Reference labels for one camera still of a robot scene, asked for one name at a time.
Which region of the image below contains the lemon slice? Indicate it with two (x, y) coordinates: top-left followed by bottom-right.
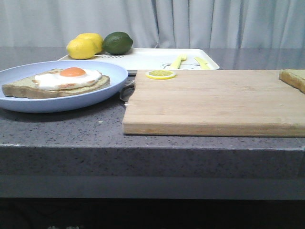
(145, 70), (176, 80)

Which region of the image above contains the back yellow lemon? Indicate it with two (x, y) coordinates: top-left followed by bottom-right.
(76, 33), (103, 54)

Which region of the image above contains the bread slice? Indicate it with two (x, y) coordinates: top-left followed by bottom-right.
(279, 69), (305, 93)
(2, 69), (110, 99)

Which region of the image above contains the metal cutting board handle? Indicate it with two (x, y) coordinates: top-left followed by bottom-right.
(119, 80), (135, 107)

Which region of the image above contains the yellow plastic fork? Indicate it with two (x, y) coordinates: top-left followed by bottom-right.
(169, 54), (187, 69)

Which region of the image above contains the white curtain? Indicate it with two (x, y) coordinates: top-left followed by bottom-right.
(0, 0), (305, 49)

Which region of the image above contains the yellow plastic knife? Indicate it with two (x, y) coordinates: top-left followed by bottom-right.
(194, 57), (211, 70)

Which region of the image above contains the light blue plate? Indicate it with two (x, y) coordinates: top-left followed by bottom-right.
(0, 60), (128, 113)

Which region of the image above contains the front yellow lemon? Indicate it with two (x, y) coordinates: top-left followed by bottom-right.
(66, 38), (98, 60)

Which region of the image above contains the green lime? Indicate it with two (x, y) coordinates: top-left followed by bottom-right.
(102, 31), (133, 55)

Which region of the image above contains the cream serving tray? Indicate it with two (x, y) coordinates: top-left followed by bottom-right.
(58, 48), (220, 72)

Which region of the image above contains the fried egg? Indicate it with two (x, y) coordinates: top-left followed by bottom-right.
(32, 67), (102, 91)

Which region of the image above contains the yellow lemon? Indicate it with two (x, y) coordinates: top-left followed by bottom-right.
(66, 38), (98, 60)
(76, 33), (103, 54)

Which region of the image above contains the wooden cutting board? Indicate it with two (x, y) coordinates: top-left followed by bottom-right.
(122, 70), (305, 137)

